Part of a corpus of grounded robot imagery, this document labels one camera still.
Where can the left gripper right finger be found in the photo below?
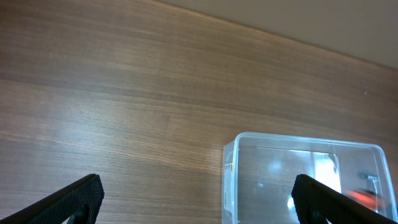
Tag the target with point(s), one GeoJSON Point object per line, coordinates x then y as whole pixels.
{"type": "Point", "coordinates": [317, 203]}

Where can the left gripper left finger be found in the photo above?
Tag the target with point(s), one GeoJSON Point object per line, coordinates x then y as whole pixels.
{"type": "Point", "coordinates": [78, 202]}

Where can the orange black needle-nose pliers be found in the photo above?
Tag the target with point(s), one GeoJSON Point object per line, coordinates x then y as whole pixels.
{"type": "Point", "coordinates": [367, 198]}

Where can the clear plastic container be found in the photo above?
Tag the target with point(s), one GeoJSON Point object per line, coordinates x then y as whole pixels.
{"type": "Point", "coordinates": [271, 178]}

